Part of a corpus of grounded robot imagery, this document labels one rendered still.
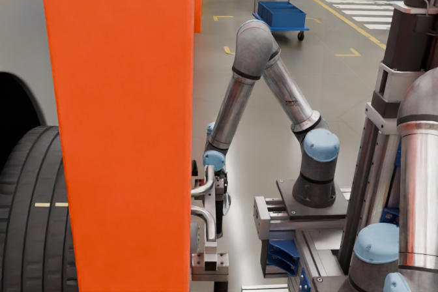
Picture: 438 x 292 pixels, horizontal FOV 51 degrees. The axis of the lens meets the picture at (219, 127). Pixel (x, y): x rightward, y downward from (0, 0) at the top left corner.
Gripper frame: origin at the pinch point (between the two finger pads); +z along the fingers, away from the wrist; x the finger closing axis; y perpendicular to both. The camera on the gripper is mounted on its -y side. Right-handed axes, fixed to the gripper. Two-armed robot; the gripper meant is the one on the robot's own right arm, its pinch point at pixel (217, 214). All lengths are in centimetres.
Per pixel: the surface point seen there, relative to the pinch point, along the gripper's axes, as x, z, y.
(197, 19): -11, -349, -18
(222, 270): 0.0, 36.6, 10.8
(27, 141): -49, 18, 35
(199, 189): -6.1, 13.2, 18.0
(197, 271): -6.1, 36.6, 10.3
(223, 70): 19, -384, -83
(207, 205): -3.7, 16.2, 15.0
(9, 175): -50, 30, 32
